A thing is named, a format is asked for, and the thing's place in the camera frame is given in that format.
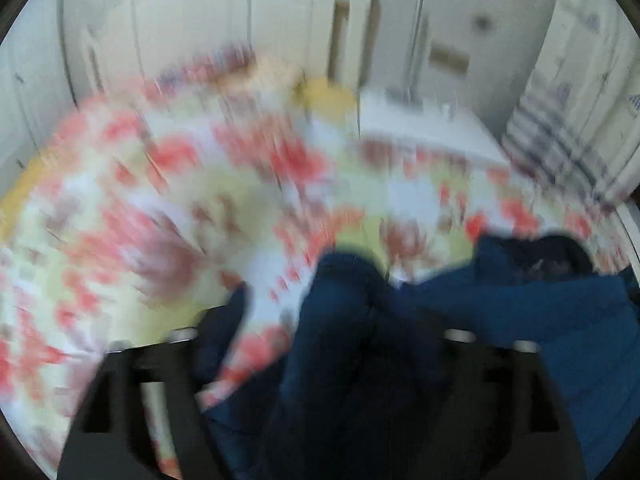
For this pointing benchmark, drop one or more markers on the patterned window curtain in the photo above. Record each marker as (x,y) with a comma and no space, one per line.
(576,125)

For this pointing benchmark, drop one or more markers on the floral bed quilt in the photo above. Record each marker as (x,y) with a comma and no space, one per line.
(149,207)

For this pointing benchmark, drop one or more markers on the white wooden headboard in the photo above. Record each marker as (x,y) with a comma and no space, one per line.
(112,43)

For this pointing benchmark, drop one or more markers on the slim white desk lamp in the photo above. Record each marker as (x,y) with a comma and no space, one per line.
(405,94)

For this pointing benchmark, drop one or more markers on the patterned round cushion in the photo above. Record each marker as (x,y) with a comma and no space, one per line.
(208,67)

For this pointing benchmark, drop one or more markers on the navy blue puffer jacket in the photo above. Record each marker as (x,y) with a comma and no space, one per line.
(357,392)

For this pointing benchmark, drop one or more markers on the white wardrobe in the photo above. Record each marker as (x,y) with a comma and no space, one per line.
(35,89)

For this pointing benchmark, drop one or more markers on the white nightstand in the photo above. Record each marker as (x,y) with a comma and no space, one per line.
(448,127)

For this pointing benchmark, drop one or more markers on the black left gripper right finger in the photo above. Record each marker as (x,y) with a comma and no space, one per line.
(500,417)

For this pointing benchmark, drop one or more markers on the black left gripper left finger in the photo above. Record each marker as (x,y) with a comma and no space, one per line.
(110,437)

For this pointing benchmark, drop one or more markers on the peach pillow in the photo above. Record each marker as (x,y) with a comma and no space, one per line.
(266,74)

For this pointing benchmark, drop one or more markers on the yellow pillow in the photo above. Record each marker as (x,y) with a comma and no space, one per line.
(330,101)

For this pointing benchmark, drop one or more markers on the gold wall socket plate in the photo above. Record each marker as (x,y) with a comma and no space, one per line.
(447,58)

